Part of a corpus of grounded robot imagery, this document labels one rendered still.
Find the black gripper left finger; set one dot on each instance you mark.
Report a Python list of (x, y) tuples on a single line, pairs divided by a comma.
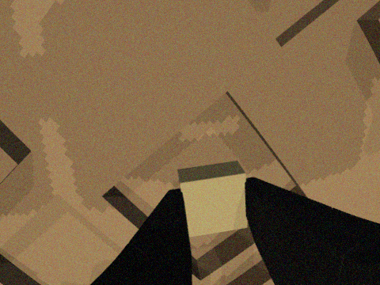
[(159, 253)]

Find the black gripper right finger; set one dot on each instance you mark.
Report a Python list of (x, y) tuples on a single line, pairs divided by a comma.
[(303, 242)]

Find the pale yellow block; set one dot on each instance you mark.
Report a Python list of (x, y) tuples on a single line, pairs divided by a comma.
[(214, 198)]

